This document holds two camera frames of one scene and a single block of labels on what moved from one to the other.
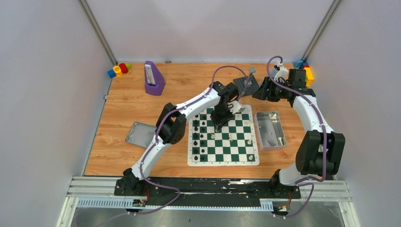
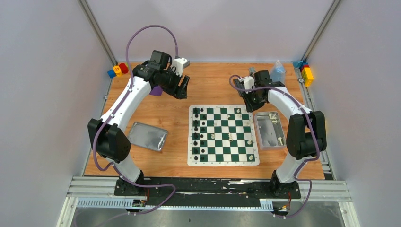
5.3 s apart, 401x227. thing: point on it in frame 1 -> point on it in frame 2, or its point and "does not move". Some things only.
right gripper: x=263 y=93 -> x=250 y=107
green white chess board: x=235 y=144 does not move
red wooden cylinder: x=124 y=68 does not move
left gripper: x=221 y=115 -> x=177 y=86
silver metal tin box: x=269 y=129 does not move
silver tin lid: x=141 y=135 does not move
